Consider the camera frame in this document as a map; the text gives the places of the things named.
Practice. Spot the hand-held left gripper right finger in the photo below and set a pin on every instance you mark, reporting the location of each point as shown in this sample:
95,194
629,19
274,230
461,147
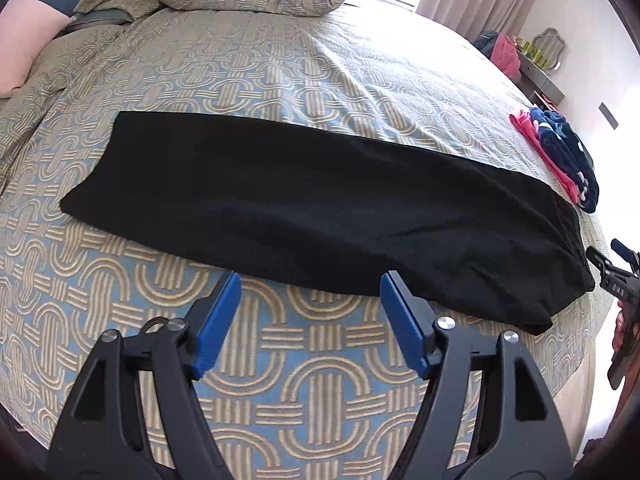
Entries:
400,325

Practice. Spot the bed with patterned bedspread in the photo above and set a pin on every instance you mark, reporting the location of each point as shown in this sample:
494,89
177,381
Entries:
320,400

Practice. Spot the pink bag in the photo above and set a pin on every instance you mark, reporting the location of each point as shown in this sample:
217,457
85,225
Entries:
505,57

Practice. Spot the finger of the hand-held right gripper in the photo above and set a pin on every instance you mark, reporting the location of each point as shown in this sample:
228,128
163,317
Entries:
612,280
622,249

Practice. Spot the wall switch plate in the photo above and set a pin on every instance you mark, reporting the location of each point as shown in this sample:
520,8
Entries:
609,115

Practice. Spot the blue patterned garment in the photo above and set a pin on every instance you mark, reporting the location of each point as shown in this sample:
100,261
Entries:
565,145

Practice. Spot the pink pillow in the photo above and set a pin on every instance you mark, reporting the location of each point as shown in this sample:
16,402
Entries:
25,35

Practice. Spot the framed table mirror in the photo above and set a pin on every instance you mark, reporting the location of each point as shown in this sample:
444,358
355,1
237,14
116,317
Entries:
550,47

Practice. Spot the dark blue bag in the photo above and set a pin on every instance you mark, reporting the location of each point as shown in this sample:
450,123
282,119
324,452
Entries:
485,42

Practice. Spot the black pants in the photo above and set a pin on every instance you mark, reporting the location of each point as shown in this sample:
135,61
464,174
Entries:
300,210

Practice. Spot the grey dressing table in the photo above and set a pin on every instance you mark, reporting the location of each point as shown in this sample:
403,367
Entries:
545,85

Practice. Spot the pink garment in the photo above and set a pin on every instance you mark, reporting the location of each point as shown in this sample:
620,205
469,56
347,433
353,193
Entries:
527,127

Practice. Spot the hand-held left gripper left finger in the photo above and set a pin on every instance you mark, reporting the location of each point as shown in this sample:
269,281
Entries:
220,320

